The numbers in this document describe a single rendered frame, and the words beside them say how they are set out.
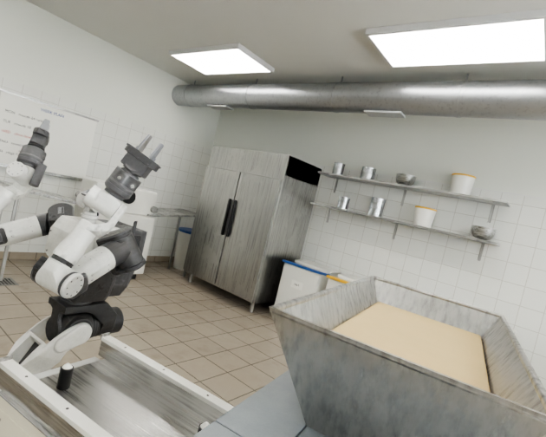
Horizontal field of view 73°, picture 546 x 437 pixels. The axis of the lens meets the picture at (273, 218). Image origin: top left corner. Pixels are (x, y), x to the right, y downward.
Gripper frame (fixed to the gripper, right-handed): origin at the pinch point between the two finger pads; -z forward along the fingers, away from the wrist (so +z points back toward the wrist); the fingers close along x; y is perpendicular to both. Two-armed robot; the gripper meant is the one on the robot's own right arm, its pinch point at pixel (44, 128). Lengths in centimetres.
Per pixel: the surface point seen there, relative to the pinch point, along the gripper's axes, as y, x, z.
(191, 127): -133, -378, -266
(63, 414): -35, 72, 93
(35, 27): 89, -270, -237
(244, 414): -50, 125, 83
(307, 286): -280, -192, -13
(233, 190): -186, -258, -128
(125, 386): -50, 52, 89
